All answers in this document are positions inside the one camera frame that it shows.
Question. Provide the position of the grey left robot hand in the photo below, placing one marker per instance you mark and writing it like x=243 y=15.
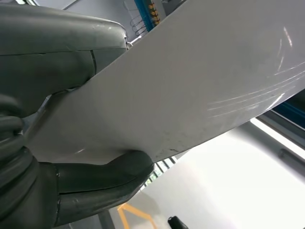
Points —
x=47 y=57

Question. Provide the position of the blue column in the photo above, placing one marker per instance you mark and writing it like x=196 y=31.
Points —
x=145 y=14

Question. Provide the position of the small black object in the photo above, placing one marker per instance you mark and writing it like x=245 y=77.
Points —
x=177 y=223

